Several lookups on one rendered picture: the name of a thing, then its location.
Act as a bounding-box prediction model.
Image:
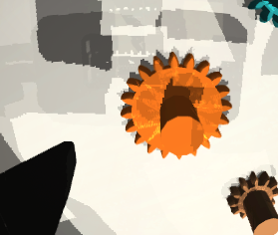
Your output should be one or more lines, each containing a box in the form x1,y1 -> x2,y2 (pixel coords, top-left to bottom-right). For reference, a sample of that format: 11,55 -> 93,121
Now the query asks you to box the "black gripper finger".
0,141 -> 78,235

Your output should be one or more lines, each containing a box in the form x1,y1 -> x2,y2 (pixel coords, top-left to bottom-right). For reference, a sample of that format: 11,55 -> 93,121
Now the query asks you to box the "dark brown gear with cylindrical hub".
226,172 -> 278,235

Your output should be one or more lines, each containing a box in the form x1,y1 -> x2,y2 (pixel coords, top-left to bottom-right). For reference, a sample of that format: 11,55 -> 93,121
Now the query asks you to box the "orange gear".
120,53 -> 232,158

